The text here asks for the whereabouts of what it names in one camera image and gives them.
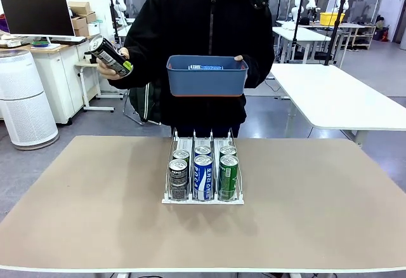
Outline black Pepsi can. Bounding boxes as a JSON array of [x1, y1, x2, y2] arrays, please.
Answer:
[[88, 35, 134, 77], [172, 149, 191, 177], [168, 159, 189, 201]]

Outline blue Pocari can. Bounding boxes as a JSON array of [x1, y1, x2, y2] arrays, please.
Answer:
[[193, 154, 214, 202], [188, 64, 223, 71], [193, 145, 213, 158]]

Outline blue plastic bin orange handles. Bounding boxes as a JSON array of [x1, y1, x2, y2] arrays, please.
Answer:
[[166, 55, 249, 98]]

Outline person's left forearm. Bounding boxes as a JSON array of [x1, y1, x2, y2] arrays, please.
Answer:
[[242, 52, 275, 90]]

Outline person's right forearm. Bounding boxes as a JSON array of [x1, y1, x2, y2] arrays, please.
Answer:
[[107, 44, 152, 90]]

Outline person's right hand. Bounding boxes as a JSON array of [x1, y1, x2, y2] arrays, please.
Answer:
[[96, 48, 130, 81]]

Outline black computer monitor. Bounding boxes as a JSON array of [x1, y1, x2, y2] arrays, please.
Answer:
[[0, 0, 76, 37]]

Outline wooden shelf table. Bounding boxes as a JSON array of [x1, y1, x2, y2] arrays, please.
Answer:
[[339, 22, 378, 51]]

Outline yellow plastic crate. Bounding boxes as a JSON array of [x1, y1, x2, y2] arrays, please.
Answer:
[[319, 11, 337, 27]]

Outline black tripod stand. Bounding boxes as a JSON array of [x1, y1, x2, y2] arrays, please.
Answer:
[[323, 0, 347, 67]]

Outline black keyboard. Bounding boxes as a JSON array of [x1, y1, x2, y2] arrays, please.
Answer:
[[49, 36, 88, 45]]

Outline white workshop table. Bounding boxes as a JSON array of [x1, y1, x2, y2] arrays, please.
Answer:
[[114, 25, 133, 37], [272, 25, 332, 65]]

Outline white cabinet desk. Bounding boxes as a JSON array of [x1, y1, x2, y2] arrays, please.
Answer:
[[0, 33, 102, 126]]

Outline white air purifier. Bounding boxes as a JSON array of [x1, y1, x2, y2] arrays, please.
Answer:
[[0, 49, 60, 151]]

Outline white rolling side table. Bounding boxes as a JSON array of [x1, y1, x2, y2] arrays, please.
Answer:
[[74, 59, 115, 114]]

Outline large white rounded table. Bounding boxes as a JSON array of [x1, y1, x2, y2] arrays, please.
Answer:
[[268, 63, 406, 145]]

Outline black jacket white stripes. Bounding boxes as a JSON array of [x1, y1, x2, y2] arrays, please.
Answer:
[[128, 83, 163, 126]]

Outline person in black jacket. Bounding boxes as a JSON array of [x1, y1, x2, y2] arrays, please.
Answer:
[[125, 0, 275, 139]]

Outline green cider can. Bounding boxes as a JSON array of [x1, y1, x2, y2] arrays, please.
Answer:
[[219, 145, 238, 157], [218, 154, 239, 201]]

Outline white wire can dispenser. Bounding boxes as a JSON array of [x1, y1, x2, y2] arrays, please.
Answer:
[[161, 128, 246, 206]]

